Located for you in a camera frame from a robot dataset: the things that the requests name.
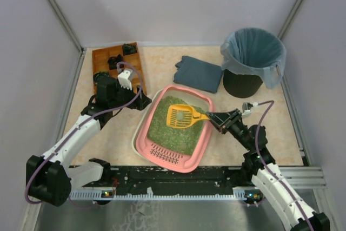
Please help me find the yellow plastic litter scoop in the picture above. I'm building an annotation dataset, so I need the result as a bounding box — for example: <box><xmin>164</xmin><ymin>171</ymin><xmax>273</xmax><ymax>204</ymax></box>
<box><xmin>166</xmin><ymin>104</ymin><xmax>209</xmax><ymax>129</ymax></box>

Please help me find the pink litter box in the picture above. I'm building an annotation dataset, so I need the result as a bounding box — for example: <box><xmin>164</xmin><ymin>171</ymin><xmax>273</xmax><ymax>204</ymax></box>
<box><xmin>132</xmin><ymin>84</ymin><xmax>215</xmax><ymax>173</ymax></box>

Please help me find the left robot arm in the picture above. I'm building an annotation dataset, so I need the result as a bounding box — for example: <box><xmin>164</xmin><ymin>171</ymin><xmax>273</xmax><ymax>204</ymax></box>
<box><xmin>24</xmin><ymin>72</ymin><xmax>151</xmax><ymax>207</ymax></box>

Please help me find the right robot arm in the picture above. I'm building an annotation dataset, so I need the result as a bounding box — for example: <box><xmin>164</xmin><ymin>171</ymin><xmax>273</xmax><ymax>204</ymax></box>
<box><xmin>206</xmin><ymin>109</ymin><xmax>331</xmax><ymax>230</ymax></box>

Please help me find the green cat litter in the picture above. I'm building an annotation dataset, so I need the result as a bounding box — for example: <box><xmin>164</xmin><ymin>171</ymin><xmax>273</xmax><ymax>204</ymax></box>
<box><xmin>147</xmin><ymin>96</ymin><xmax>204</xmax><ymax>155</ymax></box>

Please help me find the black green coiled item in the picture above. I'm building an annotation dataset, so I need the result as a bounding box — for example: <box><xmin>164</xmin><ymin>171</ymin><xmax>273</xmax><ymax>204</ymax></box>
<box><xmin>93</xmin><ymin>71</ymin><xmax>110</xmax><ymax>85</ymax></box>

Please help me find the black coiled item middle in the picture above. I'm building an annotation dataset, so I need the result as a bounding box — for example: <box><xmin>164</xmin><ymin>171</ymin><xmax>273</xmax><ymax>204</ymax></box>
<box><xmin>107</xmin><ymin>54</ymin><xmax>123</xmax><ymax>70</ymax></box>

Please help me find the black trash bin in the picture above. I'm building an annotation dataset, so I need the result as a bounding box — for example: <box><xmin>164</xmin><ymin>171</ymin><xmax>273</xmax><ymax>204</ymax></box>
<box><xmin>223</xmin><ymin>70</ymin><xmax>263</xmax><ymax>98</ymax></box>

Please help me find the wooden compartment tray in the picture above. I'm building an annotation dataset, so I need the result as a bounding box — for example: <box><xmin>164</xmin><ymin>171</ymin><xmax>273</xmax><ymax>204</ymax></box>
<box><xmin>92</xmin><ymin>42</ymin><xmax>147</xmax><ymax>94</ymax></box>

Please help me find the black coiled item top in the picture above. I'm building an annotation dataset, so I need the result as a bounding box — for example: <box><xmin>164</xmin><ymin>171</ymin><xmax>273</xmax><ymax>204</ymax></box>
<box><xmin>122</xmin><ymin>43</ymin><xmax>137</xmax><ymax>56</ymax></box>

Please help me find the folded grey-blue cloth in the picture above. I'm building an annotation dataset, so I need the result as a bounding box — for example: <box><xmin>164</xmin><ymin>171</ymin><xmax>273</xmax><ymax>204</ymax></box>
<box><xmin>173</xmin><ymin>56</ymin><xmax>223</xmax><ymax>94</ymax></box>

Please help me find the blue plastic bin liner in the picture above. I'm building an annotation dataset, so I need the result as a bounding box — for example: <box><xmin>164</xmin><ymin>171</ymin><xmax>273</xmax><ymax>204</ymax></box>
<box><xmin>220</xmin><ymin>28</ymin><xmax>287</xmax><ymax>89</ymax></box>

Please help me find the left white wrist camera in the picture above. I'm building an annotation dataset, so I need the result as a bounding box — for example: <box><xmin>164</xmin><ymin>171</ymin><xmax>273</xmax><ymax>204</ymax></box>
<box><xmin>117</xmin><ymin>69</ymin><xmax>135</xmax><ymax>90</ymax></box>

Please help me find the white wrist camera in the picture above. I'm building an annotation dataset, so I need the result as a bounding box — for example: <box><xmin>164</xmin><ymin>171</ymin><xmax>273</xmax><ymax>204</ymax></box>
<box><xmin>117</xmin><ymin>69</ymin><xmax>135</xmax><ymax>90</ymax></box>
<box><xmin>242</xmin><ymin>102</ymin><xmax>258</xmax><ymax>118</ymax></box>

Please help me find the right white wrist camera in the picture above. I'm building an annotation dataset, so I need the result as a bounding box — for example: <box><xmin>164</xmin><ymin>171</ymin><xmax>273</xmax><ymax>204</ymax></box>
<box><xmin>242</xmin><ymin>102</ymin><xmax>258</xmax><ymax>118</ymax></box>

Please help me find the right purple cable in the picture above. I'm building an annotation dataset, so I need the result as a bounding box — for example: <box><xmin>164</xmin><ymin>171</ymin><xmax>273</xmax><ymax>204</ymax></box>
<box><xmin>255</xmin><ymin>100</ymin><xmax>314</xmax><ymax>231</ymax></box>

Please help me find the black metal base rail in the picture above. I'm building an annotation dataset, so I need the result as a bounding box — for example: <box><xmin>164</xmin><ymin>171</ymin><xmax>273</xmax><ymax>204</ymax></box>
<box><xmin>69</xmin><ymin>166</ymin><xmax>264</xmax><ymax>204</ymax></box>

